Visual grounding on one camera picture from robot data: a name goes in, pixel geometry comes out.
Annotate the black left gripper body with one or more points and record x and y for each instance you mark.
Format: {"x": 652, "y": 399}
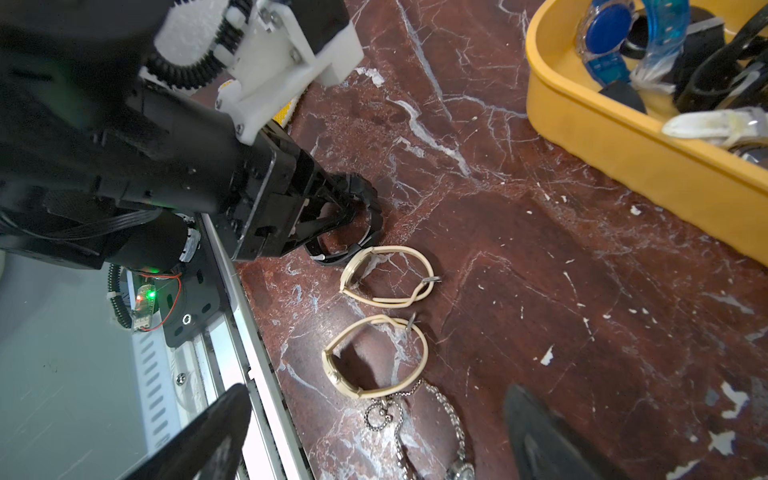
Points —
{"x": 284, "y": 200}

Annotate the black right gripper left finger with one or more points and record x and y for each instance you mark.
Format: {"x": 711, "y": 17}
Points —
{"x": 210, "y": 447}

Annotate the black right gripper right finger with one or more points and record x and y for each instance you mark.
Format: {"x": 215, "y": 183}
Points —
{"x": 544, "y": 446}

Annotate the blue translucent watch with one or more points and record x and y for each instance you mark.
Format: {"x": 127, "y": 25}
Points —
{"x": 607, "y": 24}

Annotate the black strap watch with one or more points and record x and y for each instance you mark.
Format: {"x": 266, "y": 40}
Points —
{"x": 710, "y": 83}

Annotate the black band watch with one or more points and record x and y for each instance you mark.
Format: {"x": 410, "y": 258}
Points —
{"x": 361, "y": 196}

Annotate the thin black watch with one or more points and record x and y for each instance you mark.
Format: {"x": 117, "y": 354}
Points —
{"x": 704, "y": 36}

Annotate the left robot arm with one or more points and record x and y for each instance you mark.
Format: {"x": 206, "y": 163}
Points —
{"x": 107, "y": 145}

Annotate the yellow plastic storage box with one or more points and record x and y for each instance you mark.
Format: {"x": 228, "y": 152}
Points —
{"x": 718, "y": 192}

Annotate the yellow work glove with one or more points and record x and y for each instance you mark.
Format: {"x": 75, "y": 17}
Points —
{"x": 284, "y": 116}

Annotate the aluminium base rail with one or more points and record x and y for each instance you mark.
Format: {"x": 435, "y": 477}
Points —
{"x": 176, "y": 383}

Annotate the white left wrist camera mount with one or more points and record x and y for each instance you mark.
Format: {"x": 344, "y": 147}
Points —
{"x": 272, "y": 51}

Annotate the silver chain bracelet watch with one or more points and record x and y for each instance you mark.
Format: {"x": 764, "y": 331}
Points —
{"x": 418, "y": 419}

